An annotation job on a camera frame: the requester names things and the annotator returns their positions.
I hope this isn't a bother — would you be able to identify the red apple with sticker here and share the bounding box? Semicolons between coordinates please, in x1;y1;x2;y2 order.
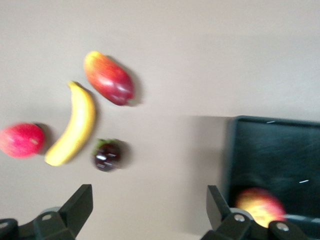
234;187;288;228

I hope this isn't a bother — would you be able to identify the plain red apple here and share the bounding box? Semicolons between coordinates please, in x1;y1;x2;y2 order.
0;122;46;159

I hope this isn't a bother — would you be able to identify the dark purple mangosteen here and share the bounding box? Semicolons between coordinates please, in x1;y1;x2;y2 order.
92;138;126;173

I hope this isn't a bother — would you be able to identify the red yellow mango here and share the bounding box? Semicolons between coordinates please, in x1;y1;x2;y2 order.
83;51;136;106

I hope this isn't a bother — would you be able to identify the black plastic box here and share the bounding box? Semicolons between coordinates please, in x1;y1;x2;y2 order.
222;115;320;240

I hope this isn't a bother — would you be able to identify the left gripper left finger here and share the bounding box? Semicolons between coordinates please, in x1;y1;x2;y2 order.
19;184;94;240

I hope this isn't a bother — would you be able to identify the yellow banana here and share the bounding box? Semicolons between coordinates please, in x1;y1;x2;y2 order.
44;80;97;167

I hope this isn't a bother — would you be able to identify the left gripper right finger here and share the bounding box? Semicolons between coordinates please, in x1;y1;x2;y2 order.
201;185;308;240

